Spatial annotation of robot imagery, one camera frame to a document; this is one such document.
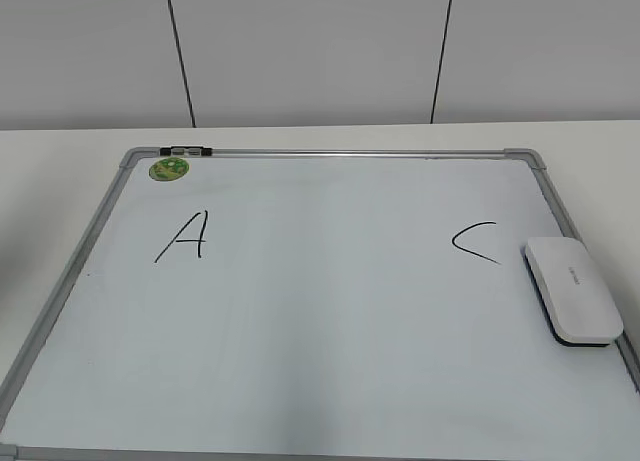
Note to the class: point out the black and silver frame clip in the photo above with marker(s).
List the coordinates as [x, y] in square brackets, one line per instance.
[190, 151]

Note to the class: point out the white board eraser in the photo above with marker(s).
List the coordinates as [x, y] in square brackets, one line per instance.
[576, 299]

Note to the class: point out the white board with grey frame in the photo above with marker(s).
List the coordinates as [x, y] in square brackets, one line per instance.
[316, 304]

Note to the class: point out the green round magnet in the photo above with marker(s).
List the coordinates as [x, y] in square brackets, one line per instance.
[168, 169]

